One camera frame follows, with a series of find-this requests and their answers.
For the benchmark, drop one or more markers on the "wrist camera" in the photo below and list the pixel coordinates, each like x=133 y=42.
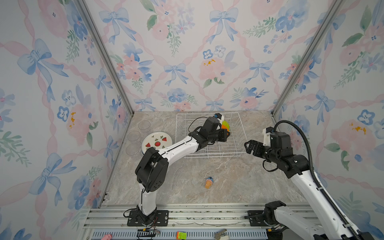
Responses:
x=267 y=136
x=219 y=116

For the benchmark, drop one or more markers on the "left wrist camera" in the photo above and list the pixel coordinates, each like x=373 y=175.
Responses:
x=219 y=116

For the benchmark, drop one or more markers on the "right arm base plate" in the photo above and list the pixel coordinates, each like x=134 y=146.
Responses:
x=258 y=218

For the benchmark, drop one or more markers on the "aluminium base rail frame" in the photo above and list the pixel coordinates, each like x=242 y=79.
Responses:
x=199 y=221

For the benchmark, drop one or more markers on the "clear glass cup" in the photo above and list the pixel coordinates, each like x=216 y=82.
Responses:
x=145 y=126
x=132 y=149
x=134 y=136

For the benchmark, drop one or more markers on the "green bowl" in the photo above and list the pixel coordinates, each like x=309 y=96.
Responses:
x=227 y=124

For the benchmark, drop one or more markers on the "pink toy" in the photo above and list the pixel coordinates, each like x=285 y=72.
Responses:
x=107 y=237

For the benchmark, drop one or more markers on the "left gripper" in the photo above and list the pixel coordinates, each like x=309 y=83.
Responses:
x=223 y=136

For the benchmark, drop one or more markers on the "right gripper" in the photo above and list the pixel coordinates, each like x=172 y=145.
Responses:
x=258 y=145

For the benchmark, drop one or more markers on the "plate with fruit pattern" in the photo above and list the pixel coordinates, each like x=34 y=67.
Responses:
x=157 y=140

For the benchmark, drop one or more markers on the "rubiks cube toy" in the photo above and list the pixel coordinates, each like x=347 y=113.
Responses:
x=181 y=236

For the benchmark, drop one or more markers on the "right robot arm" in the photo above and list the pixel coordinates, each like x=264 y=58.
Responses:
x=335 y=225

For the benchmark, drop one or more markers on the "small ice cream toy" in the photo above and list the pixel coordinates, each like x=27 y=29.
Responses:
x=209 y=182

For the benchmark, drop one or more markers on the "white wire dish rack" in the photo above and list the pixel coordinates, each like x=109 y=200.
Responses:
x=233 y=147

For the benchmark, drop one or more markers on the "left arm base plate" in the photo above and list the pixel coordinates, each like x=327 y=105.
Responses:
x=158 y=218

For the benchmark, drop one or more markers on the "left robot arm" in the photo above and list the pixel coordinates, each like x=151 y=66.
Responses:
x=153 y=167

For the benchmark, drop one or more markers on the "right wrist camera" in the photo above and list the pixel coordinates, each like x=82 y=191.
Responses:
x=267 y=136

